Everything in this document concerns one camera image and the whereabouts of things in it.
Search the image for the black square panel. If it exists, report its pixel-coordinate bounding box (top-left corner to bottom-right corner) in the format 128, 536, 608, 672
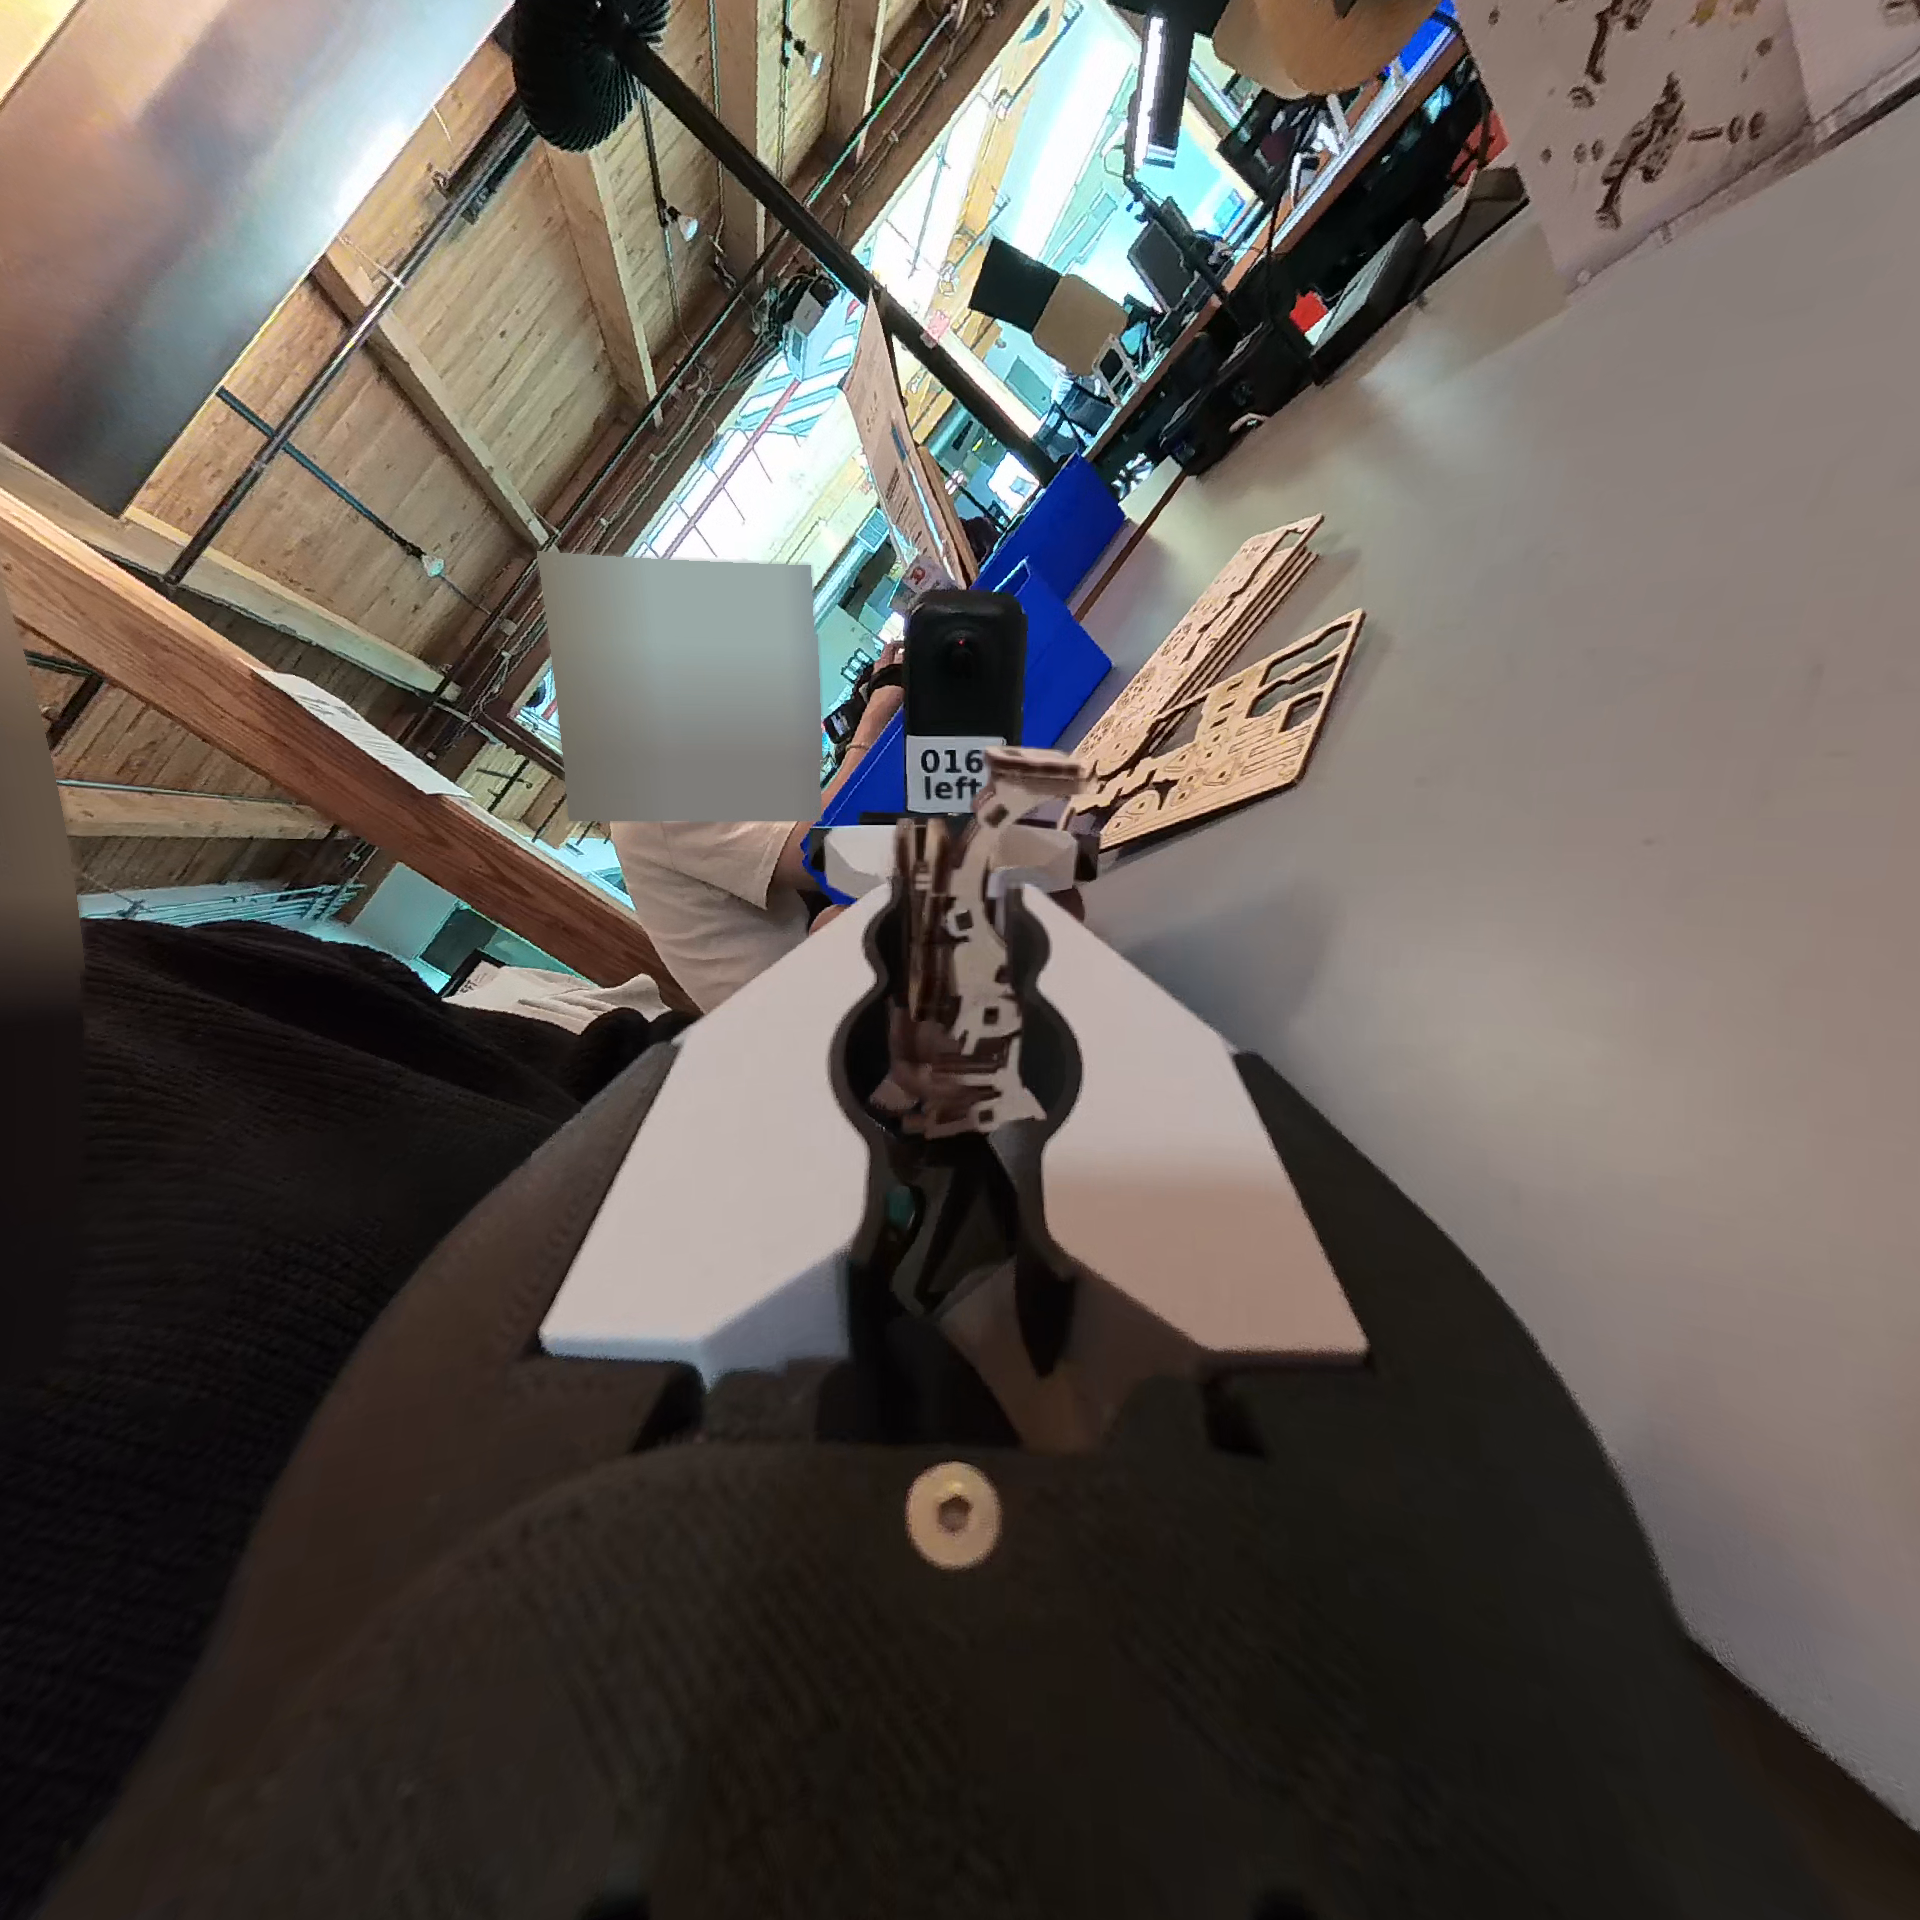
966, 237, 1068, 325

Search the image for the white cloth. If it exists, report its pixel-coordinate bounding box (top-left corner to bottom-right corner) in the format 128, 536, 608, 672
451, 960, 670, 1039

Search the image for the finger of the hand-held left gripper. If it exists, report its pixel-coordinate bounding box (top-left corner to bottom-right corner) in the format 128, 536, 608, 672
996, 817, 1103, 890
817, 829, 907, 911

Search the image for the printed instruction sheet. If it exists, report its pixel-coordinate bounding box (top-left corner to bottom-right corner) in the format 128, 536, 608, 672
1454, 0, 1825, 288

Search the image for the stack of wooden puzzle sheets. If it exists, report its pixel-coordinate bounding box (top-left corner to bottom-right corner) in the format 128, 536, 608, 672
1073, 515, 1326, 783

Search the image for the white desk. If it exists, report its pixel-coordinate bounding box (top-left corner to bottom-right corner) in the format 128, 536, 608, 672
1051, 142, 1920, 1855

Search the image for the blue plastic bin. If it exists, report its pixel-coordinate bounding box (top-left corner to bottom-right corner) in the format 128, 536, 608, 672
974, 456, 1131, 602
803, 554, 1117, 903

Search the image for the wooden workbench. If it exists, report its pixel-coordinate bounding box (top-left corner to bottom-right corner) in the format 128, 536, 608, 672
1081, 36, 1481, 475

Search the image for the white paper sheet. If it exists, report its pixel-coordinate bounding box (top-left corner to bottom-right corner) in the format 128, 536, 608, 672
262, 672, 470, 801

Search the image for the dark laptop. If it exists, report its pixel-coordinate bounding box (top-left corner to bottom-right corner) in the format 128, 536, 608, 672
1312, 217, 1430, 385

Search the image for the wooden puzzle sheet with cutouts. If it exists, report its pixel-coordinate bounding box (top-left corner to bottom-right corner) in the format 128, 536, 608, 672
1092, 607, 1369, 860

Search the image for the white light bar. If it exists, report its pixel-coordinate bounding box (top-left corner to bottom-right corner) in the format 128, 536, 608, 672
1133, 13, 1191, 164

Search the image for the black metal pole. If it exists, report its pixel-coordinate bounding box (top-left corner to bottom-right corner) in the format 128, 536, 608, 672
615, 30, 1061, 475

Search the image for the beige square panel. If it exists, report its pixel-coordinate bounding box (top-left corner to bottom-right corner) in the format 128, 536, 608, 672
1035, 274, 1125, 363

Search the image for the wooden display board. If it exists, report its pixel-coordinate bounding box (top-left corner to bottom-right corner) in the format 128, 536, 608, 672
840, 292, 978, 594

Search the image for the wooden puzzle model assembly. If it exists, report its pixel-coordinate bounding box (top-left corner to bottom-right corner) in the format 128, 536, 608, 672
876, 754, 1099, 1146

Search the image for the wooden beam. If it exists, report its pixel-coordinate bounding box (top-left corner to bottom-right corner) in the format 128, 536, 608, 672
0, 450, 701, 1015

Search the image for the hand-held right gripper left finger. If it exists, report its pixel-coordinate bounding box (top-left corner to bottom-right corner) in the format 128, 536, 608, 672
541, 894, 910, 1381

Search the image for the black equipment case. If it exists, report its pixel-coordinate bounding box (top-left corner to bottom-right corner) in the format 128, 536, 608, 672
1170, 322, 1322, 475

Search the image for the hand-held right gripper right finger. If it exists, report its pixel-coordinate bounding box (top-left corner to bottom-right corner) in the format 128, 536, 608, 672
1013, 882, 1371, 1368

